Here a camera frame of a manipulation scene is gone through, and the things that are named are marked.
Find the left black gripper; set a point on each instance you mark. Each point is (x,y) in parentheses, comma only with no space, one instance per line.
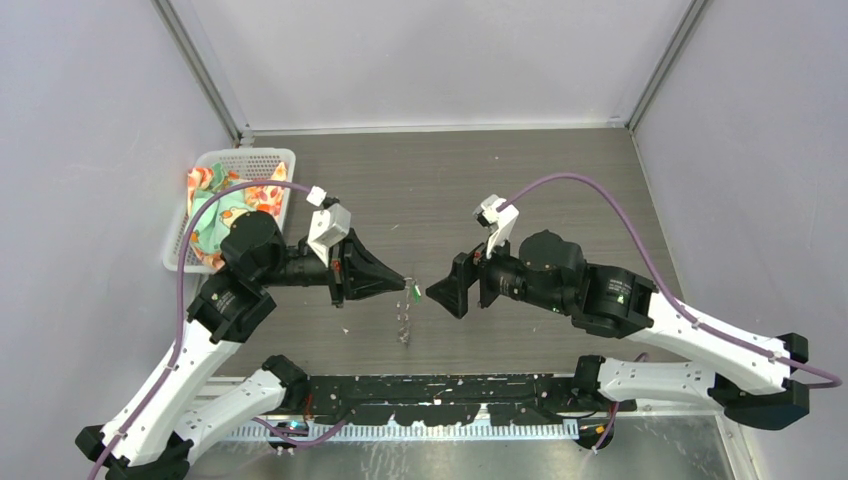
(354,271)

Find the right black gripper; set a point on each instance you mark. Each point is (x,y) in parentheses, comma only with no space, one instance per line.
(451,292)

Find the green key tag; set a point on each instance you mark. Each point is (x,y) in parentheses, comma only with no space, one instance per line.
(416,293)

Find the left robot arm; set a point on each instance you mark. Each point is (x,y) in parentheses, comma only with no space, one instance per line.
(160,434)

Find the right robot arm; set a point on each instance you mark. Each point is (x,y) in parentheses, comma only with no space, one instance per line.
(722,366)

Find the colourful patterned cloth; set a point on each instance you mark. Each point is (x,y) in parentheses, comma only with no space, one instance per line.
(216,221)

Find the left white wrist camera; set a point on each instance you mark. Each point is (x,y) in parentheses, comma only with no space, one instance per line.
(329,224)

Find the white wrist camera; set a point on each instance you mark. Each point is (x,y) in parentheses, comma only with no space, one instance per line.
(499,218)
(329,224)

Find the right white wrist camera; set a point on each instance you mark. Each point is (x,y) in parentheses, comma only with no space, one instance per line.
(499,218)

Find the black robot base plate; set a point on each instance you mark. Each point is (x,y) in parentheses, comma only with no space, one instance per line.
(441,400)

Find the aluminium frame rail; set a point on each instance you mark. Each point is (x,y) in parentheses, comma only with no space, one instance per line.
(266,392)

